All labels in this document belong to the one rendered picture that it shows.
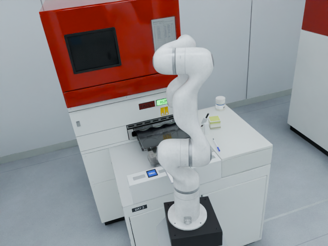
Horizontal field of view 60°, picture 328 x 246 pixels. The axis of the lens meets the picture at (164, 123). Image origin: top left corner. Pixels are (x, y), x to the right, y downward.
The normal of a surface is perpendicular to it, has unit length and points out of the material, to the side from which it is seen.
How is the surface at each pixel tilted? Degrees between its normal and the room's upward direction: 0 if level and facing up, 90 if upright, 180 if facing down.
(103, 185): 90
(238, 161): 90
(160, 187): 90
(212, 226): 3
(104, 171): 90
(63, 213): 0
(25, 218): 0
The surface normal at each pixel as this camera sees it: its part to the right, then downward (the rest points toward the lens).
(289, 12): 0.29, 0.46
